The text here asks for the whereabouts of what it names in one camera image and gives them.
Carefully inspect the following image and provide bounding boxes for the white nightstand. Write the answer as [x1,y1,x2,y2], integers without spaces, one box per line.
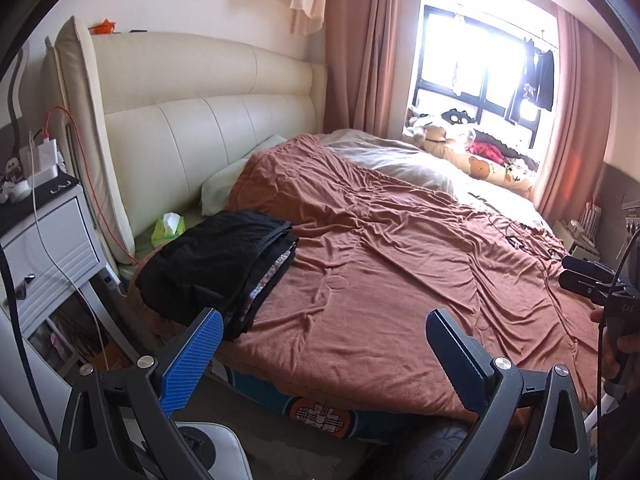
[0,172,123,346]

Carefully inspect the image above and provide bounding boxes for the black hanging clothes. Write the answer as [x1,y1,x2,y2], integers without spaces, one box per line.
[516,36,557,112]

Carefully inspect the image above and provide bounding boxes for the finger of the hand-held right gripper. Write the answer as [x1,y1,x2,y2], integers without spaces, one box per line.
[561,255,628,307]

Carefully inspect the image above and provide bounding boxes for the green tissue pack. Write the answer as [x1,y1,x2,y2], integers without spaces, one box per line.
[151,212,186,249]

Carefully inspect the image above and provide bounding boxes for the grey white duvet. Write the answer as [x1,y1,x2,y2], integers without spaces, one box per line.
[320,128,546,223]

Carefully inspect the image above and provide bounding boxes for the person's right hand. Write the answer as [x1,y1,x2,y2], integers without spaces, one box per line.
[589,305,634,385]

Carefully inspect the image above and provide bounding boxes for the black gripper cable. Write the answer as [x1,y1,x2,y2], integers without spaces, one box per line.
[0,247,58,448]

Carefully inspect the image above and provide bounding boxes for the black framed window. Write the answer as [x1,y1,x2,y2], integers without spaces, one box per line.
[406,4,562,147]

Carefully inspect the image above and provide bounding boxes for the black white figurine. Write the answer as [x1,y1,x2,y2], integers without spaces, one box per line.
[0,156,24,187]

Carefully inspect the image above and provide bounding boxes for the brown fleece blanket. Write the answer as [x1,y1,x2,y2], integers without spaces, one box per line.
[127,132,608,423]

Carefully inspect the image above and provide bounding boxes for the patterned folded cloth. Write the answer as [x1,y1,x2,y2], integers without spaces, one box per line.
[245,247,293,311]

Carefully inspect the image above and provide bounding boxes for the white charger with cables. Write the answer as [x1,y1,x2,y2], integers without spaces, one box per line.
[20,131,64,184]

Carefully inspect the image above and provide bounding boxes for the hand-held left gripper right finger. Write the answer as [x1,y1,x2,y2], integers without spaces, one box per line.
[426,308,589,480]

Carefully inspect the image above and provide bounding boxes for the red cable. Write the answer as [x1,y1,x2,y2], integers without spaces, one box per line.
[44,106,142,267]

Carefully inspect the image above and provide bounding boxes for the cream padded headboard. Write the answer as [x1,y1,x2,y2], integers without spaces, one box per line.
[42,15,328,266]

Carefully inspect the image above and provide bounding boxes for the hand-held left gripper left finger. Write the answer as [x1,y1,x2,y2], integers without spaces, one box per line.
[57,306,224,480]

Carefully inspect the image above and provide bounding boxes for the pink curtain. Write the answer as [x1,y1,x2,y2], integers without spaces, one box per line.
[322,0,426,136]
[531,4,620,222]

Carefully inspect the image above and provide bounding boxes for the black cable with white adapter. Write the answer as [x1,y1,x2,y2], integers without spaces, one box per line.
[477,209,568,263]

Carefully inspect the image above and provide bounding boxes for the black white plush toy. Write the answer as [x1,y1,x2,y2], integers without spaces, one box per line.
[441,107,484,130]

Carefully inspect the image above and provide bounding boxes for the bear print pillow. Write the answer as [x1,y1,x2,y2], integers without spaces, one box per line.
[425,137,542,200]

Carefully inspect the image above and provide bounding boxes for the white pillow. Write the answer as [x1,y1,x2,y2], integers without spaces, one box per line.
[200,134,289,217]

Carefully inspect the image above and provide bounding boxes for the patterned bedside rug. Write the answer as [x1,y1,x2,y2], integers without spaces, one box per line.
[214,362,453,443]

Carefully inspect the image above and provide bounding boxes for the red cloth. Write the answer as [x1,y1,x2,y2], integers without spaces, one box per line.
[466,141,505,165]

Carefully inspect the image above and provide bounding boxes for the black pants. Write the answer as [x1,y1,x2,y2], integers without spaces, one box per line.
[135,209,300,342]

